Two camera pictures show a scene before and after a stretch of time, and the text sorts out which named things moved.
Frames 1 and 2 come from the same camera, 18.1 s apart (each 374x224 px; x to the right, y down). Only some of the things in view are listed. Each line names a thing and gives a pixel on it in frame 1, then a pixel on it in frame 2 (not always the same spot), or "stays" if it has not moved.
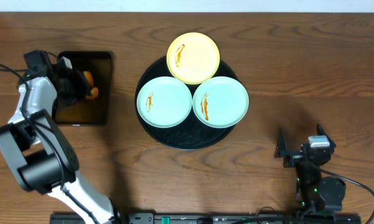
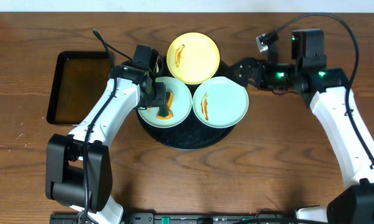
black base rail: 211,218 stays
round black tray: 191,134 stays
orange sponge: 94,90 to 169,99
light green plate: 164,102 stays
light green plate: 220,102 stays
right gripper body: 294,159 to 276,76
